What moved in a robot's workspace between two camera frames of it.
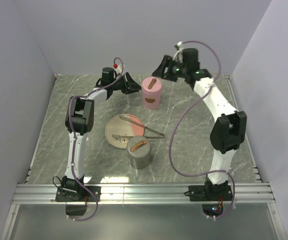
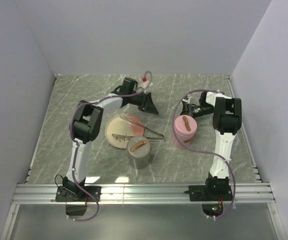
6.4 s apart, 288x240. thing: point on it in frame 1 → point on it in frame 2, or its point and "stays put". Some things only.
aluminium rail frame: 33,193 stays put
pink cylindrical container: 151,87 → 185,127
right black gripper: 165,63 → 185,110
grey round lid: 139,147 stays put
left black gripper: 132,87 → 147,104
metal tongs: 128,137 stays put
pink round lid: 151,85 → 185,125
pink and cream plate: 118,126 stays put
